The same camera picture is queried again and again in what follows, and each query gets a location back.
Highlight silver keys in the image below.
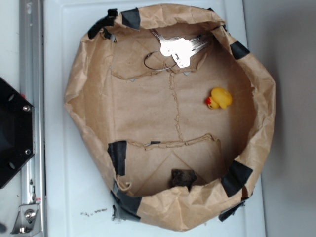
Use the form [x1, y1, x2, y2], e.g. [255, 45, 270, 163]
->
[150, 29, 210, 68]

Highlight brown paper bag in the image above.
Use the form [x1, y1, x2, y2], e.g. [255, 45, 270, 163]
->
[65, 4, 276, 231]

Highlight dark brown rock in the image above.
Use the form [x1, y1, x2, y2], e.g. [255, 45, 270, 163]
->
[171, 169, 197, 190]

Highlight yellow rubber duck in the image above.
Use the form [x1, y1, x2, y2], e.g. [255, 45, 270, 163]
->
[205, 87, 233, 109]

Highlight thin wire key ring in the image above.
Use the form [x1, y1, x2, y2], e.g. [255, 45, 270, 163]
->
[143, 49, 179, 73]

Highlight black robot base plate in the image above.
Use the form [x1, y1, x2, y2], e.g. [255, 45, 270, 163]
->
[0, 79, 34, 188]

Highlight aluminium rail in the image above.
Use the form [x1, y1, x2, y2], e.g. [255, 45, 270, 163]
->
[19, 0, 48, 237]

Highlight silver corner bracket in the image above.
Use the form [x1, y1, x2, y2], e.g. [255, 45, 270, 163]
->
[10, 204, 41, 237]

